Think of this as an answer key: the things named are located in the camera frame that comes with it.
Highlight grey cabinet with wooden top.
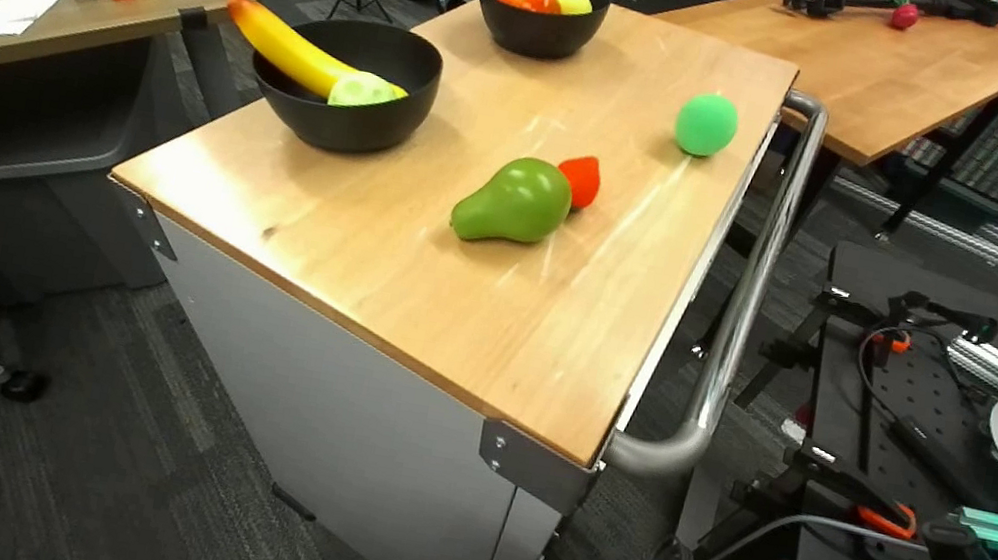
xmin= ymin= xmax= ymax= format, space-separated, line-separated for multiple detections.
xmin=48 ymin=0 xmax=844 ymax=560

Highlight green pear toy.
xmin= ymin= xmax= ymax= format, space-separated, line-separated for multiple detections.
xmin=447 ymin=146 xmax=579 ymax=258

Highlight red strawberry toy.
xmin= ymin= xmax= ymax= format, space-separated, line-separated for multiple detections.
xmin=551 ymin=151 xmax=606 ymax=214

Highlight large black bowl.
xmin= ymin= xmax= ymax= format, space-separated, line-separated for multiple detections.
xmin=238 ymin=3 xmax=450 ymax=169

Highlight light green lime slice toy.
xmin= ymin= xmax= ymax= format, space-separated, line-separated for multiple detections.
xmin=327 ymin=67 xmax=405 ymax=117

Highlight small black bowl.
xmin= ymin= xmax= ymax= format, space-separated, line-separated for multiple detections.
xmin=466 ymin=0 xmax=613 ymax=71

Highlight green ball toy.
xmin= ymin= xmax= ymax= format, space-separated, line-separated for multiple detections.
xmin=670 ymin=88 xmax=743 ymax=164

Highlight yellow banana toy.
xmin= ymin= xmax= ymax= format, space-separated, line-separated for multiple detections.
xmin=214 ymin=0 xmax=421 ymax=115

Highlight long wooden table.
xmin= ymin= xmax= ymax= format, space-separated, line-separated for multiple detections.
xmin=625 ymin=0 xmax=998 ymax=255

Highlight orange clamp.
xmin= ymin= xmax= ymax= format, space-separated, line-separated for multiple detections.
xmin=851 ymin=494 xmax=923 ymax=544

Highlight red radish toy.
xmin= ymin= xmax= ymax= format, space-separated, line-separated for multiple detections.
xmin=886 ymin=0 xmax=924 ymax=35

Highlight silver cabinet push handle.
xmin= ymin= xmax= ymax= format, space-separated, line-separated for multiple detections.
xmin=602 ymin=67 xmax=835 ymax=499

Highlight aluminium rail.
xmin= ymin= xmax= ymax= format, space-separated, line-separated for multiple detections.
xmin=814 ymin=173 xmax=998 ymax=295

